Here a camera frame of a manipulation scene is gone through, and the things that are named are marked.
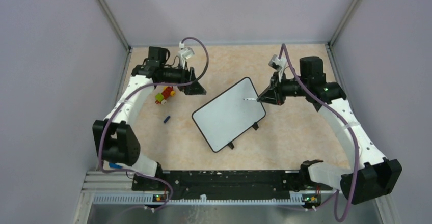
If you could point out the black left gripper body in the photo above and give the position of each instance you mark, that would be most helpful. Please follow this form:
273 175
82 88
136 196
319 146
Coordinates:
174 75

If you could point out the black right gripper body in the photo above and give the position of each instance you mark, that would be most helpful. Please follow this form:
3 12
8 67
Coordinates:
290 88

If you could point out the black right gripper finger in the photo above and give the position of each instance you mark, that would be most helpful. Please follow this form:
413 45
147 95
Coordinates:
269 99
271 91

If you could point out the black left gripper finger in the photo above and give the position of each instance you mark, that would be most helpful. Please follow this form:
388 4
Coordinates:
190 76
194 89

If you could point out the black framed whiteboard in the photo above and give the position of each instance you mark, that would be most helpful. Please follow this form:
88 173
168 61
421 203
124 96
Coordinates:
227 116

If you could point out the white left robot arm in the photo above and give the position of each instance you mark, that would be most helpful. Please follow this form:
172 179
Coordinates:
115 140

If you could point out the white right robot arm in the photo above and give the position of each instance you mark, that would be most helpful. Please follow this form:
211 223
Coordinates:
371 173

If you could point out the colourful toy brick car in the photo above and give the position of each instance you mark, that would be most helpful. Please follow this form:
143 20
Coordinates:
161 98

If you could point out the blue toy car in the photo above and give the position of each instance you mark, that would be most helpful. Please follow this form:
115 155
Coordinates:
115 166

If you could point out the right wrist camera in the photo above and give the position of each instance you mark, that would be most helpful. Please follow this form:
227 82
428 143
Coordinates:
279 64

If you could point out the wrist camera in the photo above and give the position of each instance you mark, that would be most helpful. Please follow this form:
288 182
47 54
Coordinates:
279 64
184 54

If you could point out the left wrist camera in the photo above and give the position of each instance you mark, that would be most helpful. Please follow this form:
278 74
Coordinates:
184 54

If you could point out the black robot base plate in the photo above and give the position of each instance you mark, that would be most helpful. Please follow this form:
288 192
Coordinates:
199 181

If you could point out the white slotted cable duct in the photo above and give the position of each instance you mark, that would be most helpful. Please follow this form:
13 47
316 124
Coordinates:
150 199

